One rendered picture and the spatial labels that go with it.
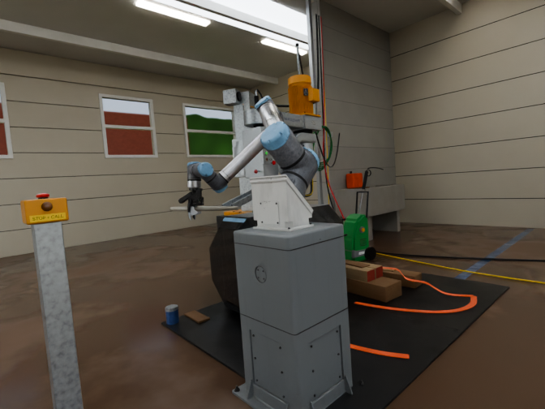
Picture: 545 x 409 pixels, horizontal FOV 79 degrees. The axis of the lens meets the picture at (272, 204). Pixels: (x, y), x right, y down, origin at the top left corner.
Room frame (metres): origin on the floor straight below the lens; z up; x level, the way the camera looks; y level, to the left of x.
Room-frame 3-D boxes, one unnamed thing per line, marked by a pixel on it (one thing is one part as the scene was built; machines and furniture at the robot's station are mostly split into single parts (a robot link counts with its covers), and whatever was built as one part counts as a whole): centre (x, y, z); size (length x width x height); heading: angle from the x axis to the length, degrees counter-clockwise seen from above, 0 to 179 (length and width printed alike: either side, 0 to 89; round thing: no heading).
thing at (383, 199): (5.92, -1.76, 0.43); 1.30 x 0.62 x 0.86; 132
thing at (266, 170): (2.99, 0.02, 1.32); 0.36 x 0.22 x 0.45; 139
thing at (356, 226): (4.25, -1.04, 0.43); 0.35 x 0.35 x 0.87; 27
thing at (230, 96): (3.62, 0.34, 2.00); 0.20 x 0.18 x 0.15; 42
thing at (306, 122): (3.20, -0.16, 1.62); 0.96 x 0.25 x 0.17; 139
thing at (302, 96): (3.42, -0.37, 1.90); 0.31 x 0.28 x 0.40; 49
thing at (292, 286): (1.65, -0.07, 0.43); 0.50 x 0.50 x 0.85; 42
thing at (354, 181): (5.99, -1.53, 1.00); 0.50 x 0.22 x 0.33; 132
